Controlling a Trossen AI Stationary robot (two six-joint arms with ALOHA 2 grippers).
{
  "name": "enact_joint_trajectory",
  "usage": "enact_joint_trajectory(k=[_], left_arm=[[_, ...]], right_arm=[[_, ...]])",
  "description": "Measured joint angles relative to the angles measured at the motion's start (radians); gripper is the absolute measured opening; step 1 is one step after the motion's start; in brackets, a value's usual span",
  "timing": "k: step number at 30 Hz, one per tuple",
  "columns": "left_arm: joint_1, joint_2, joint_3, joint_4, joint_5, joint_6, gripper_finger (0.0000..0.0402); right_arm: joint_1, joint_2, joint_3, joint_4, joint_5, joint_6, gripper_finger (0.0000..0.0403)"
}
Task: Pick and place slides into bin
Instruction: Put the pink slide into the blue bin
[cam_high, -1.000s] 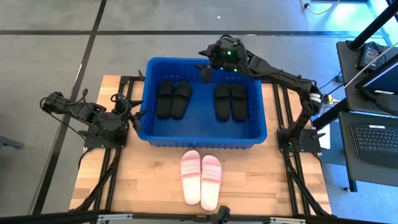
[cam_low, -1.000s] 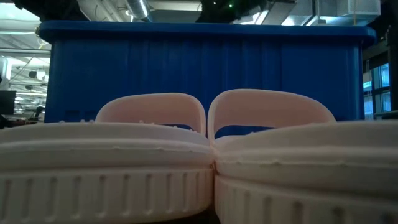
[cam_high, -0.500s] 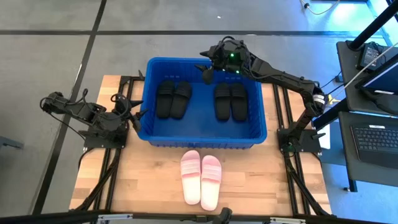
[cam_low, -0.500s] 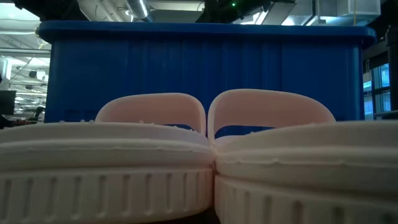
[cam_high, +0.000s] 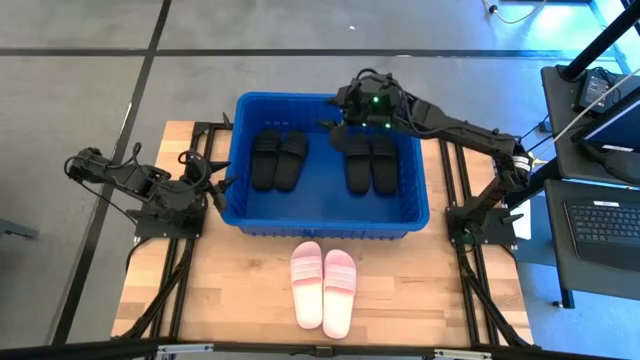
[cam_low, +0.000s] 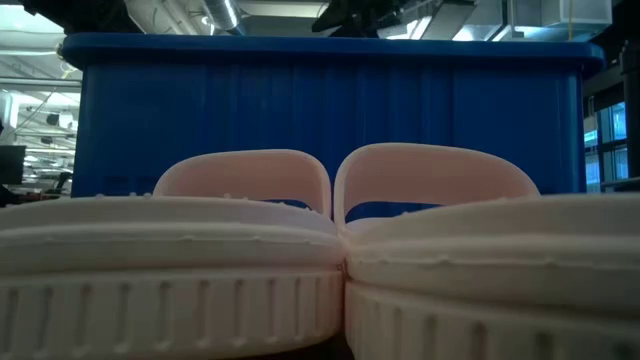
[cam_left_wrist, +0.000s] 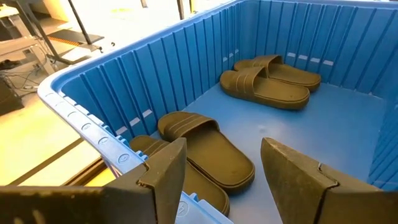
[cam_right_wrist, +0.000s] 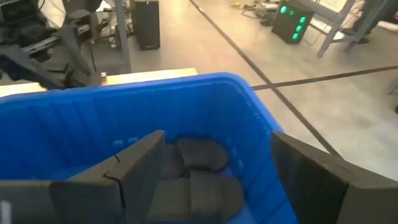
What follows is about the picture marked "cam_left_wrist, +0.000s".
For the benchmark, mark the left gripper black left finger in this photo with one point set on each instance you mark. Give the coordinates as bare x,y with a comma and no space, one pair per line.
161,193

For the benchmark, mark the grey side table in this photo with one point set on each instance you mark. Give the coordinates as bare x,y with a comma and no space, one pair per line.
18,46

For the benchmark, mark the black case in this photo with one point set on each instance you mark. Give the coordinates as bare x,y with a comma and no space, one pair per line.
11,98

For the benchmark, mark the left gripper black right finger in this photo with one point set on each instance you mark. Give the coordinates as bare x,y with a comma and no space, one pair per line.
298,193

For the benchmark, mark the black floor stand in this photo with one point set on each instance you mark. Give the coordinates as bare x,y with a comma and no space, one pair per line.
77,37

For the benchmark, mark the black aluminium frame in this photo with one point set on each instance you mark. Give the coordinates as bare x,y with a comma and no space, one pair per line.
84,174

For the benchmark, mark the blue plastic bin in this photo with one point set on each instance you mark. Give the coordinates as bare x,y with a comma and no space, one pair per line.
311,124

